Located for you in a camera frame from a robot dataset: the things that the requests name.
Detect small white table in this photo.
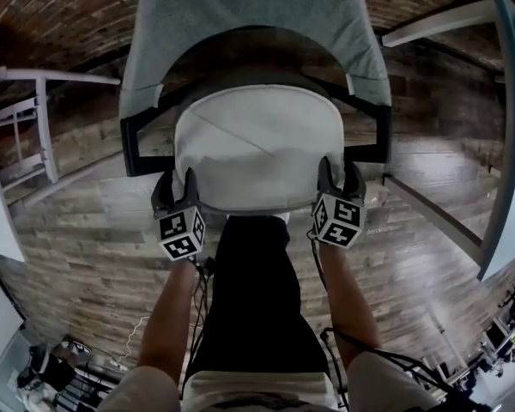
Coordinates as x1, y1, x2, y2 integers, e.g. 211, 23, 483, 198
0, 26, 124, 266

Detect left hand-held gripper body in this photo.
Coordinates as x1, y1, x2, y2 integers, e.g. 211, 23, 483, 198
151, 196, 207, 263

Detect grey chair with black frame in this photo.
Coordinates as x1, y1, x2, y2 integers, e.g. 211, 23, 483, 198
118, 0, 393, 219

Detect person's black trousers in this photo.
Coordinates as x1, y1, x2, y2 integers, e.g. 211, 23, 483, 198
183, 214, 329, 392

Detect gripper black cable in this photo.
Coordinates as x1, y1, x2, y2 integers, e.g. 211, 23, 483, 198
309, 228, 458, 407
187, 254, 217, 388

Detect person's left forearm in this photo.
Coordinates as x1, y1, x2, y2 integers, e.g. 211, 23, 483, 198
136, 256, 199, 373

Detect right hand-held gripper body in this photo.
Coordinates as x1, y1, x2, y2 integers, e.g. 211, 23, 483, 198
311, 188, 367, 251

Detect person's white printed t-shirt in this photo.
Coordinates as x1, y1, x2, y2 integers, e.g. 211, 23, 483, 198
97, 349, 439, 412

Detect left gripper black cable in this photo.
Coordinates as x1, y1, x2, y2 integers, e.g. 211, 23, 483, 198
187, 254, 217, 388

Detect person's right forearm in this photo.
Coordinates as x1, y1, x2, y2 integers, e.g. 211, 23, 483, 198
318, 243, 382, 361

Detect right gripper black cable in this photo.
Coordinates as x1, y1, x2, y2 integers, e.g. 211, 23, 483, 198
309, 228, 458, 407

